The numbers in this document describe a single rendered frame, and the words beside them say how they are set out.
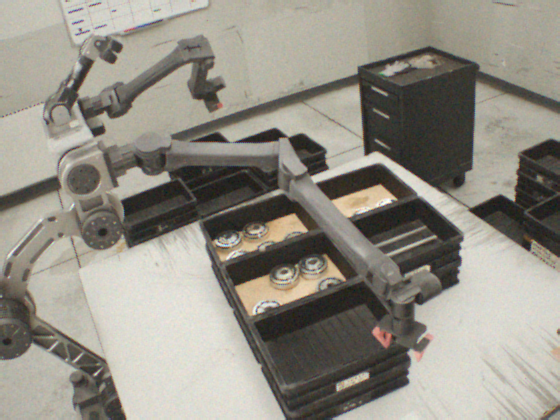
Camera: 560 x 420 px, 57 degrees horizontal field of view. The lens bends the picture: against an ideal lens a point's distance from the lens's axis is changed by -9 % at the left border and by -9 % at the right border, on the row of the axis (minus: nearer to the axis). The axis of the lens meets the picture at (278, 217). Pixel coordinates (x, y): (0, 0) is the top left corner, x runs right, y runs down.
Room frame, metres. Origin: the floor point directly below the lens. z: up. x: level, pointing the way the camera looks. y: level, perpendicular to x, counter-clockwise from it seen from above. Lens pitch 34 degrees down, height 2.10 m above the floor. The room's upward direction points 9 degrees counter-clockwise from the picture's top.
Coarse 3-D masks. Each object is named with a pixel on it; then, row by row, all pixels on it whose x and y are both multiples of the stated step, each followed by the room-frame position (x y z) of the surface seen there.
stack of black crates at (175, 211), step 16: (144, 192) 2.66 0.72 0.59; (160, 192) 2.70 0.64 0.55; (176, 192) 2.73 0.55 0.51; (128, 208) 2.62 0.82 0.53; (144, 208) 2.65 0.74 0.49; (160, 208) 2.63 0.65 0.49; (176, 208) 2.44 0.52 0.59; (192, 208) 2.48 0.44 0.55; (128, 224) 2.36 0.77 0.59; (144, 224) 2.37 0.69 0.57; (160, 224) 2.40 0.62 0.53; (176, 224) 2.44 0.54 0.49; (144, 240) 2.36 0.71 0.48
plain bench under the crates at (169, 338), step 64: (128, 256) 1.93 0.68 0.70; (192, 256) 1.86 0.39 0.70; (512, 256) 1.51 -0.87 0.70; (128, 320) 1.52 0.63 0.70; (192, 320) 1.47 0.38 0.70; (448, 320) 1.26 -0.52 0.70; (512, 320) 1.19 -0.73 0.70; (128, 384) 1.20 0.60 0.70; (192, 384) 1.17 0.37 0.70; (256, 384) 1.13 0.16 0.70; (448, 384) 0.99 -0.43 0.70; (512, 384) 0.94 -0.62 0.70
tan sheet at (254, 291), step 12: (264, 276) 1.50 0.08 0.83; (300, 276) 1.47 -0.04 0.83; (324, 276) 1.45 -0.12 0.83; (336, 276) 1.44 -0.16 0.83; (240, 288) 1.46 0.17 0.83; (252, 288) 1.45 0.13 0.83; (264, 288) 1.44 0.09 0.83; (300, 288) 1.41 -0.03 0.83; (312, 288) 1.40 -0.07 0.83; (252, 300) 1.39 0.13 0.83; (288, 300) 1.36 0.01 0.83; (252, 312) 1.33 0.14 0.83
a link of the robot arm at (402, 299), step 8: (400, 288) 0.92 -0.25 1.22; (408, 288) 0.91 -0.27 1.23; (416, 288) 0.91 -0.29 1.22; (392, 296) 0.90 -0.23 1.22; (400, 296) 0.89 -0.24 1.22; (408, 296) 0.89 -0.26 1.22; (416, 296) 0.90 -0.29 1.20; (392, 304) 0.89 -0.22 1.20; (400, 304) 0.87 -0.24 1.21; (408, 304) 0.87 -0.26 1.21; (392, 312) 0.89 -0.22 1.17; (400, 312) 0.87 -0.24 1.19; (408, 312) 0.87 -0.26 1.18
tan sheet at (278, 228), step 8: (288, 216) 1.85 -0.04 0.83; (296, 216) 1.84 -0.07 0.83; (272, 224) 1.81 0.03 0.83; (280, 224) 1.80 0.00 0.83; (288, 224) 1.79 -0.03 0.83; (296, 224) 1.78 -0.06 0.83; (240, 232) 1.79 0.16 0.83; (272, 232) 1.76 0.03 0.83; (280, 232) 1.75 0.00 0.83; (288, 232) 1.74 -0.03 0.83; (280, 240) 1.70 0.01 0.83; (216, 248) 1.72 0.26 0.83; (240, 248) 1.69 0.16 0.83; (248, 248) 1.68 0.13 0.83; (224, 256) 1.66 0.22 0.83
